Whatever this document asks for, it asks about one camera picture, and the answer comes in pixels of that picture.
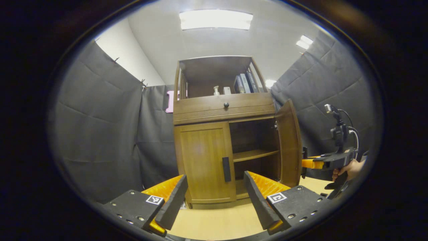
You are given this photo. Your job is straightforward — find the dark blue book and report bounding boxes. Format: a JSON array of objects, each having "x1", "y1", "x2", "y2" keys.
[
  {"x1": 234, "y1": 75, "x2": 245, "y2": 94},
  {"x1": 246, "y1": 71, "x2": 259, "y2": 93}
]

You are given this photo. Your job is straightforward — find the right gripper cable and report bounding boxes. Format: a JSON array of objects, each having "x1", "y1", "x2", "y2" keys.
[{"x1": 338, "y1": 109, "x2": 360, "y2": 151}]

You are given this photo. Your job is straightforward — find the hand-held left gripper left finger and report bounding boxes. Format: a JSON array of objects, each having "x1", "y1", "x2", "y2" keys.
[{"x1": 100, "y1": 174, "x2": 189, "y2": 237}]

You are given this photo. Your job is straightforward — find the large ceiling light panel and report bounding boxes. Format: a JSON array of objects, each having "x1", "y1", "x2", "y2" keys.
[{"x1": 179, "y1": 9, "x2": 253, "y2": 31}]

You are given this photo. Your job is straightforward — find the black backdrop cloth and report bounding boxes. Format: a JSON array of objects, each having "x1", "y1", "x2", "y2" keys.
[{"x1": 48, "y1": 30, "x2": 377, "y2": 205}]

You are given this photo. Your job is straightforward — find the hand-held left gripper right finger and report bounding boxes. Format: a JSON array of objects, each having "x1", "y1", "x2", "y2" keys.
[{"x1": 243, "y1": 171, "x2": 331, "y2": 235}]

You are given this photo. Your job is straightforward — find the wooden cabinet door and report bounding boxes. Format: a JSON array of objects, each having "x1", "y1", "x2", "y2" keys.
[
  {"x1": 275, "y1": 99, "x2": 308, "y2": 188},
  {"x1": 174, "y1": 121, "x2": 237, "y2": 205}
]

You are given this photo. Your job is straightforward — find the wooden double-door shoe cabinet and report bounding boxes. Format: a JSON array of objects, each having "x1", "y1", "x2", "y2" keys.
[{"x1": 173, "y1": 55, "x2": 303, "y2": 210}]

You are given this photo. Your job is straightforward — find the light grey book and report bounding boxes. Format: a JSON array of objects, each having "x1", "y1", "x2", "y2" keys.
[{"x1": 240, "y1": 73, "x2": 251, "y2": 94}]

